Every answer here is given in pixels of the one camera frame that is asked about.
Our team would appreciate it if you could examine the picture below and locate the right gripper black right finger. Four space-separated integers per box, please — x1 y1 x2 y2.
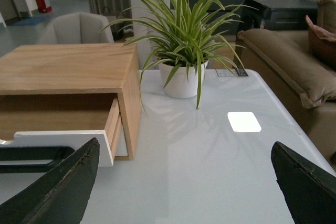
271 142 335 223

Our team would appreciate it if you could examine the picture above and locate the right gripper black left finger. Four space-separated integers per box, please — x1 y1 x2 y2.
1 138 100 223

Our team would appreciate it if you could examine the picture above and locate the white front wooden drawer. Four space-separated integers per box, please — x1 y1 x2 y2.
1 93 128 167

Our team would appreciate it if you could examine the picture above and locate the wooden drawer cabinet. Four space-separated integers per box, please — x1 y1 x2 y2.
1 43 141 160

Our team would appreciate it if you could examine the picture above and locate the brown sofa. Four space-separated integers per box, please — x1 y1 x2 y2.
237 0 335 166

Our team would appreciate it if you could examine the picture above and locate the label sticker on table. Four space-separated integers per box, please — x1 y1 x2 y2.
216 68 248 77

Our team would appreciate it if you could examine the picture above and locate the brown cushion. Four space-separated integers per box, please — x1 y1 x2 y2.
305 15 335 70

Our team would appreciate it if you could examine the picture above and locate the white plant pot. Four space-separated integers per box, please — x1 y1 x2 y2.
159 63 198 99

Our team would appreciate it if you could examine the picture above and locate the grey armchair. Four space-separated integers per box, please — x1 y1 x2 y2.
37 12 114 45

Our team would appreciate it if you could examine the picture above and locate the black side cabinet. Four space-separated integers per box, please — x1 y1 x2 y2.
235 0 320 71

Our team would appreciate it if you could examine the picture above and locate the spider plant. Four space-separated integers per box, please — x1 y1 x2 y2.
99 0 259 116

